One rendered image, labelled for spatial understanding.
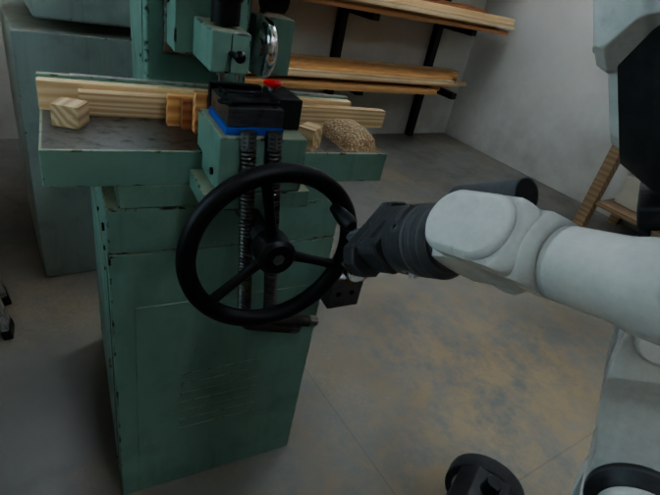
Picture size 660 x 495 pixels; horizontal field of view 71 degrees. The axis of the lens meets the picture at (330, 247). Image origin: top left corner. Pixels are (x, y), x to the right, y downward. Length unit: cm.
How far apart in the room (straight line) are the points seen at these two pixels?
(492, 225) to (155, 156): 55
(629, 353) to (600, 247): 34
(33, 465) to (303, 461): 69
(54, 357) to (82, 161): 103
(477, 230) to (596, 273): 10
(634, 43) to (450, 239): 27
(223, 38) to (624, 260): 71
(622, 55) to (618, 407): 46
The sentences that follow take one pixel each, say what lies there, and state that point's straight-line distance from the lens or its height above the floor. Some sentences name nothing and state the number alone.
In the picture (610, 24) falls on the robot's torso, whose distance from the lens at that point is 58.
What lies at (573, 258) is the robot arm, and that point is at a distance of 39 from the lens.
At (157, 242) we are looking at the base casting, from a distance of 87.
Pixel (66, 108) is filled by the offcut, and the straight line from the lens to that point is 86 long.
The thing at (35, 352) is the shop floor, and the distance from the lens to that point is 177.
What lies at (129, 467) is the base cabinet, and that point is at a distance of 131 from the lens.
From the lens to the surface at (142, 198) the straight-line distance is 83.
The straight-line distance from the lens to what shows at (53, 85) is 94.
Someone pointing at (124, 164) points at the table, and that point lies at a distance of 80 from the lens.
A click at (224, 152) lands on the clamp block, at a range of 71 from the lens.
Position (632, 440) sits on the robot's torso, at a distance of 82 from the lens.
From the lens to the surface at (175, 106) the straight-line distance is 90.
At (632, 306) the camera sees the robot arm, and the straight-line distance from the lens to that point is 36.
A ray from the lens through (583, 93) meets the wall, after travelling 422.
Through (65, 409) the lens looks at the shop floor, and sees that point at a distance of 159.
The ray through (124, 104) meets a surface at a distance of 93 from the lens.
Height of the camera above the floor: 119
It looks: 30 degrees down
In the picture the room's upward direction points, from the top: 13 degrees clockwise
